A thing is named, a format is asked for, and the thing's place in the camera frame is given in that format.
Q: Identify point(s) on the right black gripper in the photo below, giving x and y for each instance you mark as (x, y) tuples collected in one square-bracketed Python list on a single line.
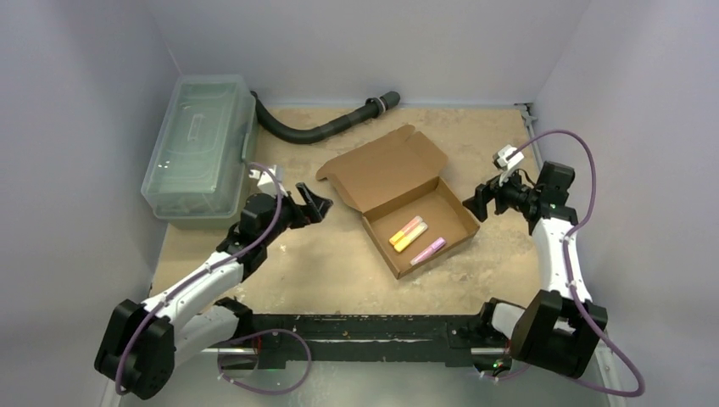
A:
[(494, 197)]

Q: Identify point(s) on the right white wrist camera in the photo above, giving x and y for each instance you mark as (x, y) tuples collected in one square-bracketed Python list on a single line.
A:
[(507, 160)]

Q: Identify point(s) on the purple marker pen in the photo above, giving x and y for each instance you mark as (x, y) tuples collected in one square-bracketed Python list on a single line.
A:
[(429, 251)]

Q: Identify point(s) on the yellow marker pen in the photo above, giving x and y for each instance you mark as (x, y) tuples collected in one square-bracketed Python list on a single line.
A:
[(410, 237)]

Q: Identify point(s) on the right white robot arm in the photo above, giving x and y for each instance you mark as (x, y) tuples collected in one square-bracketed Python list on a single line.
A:
[(554, 332)]

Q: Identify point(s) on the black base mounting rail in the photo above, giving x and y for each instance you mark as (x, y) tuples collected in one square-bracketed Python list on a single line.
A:
[(453, 340)]

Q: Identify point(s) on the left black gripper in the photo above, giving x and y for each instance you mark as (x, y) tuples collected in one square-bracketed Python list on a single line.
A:
[(313, 211)]

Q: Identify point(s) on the brown cardboard box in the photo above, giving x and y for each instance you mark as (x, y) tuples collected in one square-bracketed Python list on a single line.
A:
[(391, 180)]

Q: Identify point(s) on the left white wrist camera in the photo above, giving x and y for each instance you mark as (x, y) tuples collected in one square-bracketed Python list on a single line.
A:
[(265, 182)]

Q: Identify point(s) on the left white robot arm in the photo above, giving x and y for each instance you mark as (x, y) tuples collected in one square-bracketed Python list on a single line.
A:
[(143, 342)]

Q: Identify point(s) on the clear plastic storage bin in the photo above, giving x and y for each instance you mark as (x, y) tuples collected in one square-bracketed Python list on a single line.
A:
[(197, 176)]

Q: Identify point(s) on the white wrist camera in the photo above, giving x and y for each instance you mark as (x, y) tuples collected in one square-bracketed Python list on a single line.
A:
[(265, 182), (507, 160)]

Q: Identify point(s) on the orange marker pen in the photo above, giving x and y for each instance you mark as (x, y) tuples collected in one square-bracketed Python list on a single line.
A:
[(396, 237)]

